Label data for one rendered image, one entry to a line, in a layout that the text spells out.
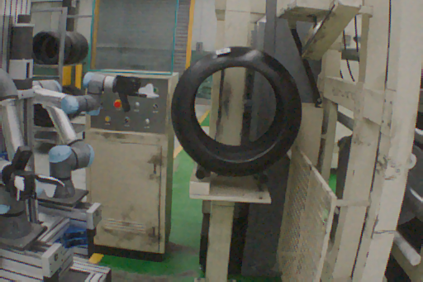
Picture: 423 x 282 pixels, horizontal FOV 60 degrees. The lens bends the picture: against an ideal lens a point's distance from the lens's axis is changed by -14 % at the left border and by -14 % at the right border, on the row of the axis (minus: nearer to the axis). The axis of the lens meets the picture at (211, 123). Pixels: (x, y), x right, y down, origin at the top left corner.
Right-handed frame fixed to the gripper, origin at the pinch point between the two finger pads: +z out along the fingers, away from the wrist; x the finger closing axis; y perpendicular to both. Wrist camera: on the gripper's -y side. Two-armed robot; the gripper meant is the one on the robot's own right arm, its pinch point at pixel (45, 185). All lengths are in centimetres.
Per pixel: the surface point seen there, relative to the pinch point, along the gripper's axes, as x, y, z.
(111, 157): -125, 16, -93
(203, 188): -92, 10, -3
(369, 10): -87, -73, 61
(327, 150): -147, -12, 36
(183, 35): -827, -184, -553
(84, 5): -686, -246, -815
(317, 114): -140, -30, 29
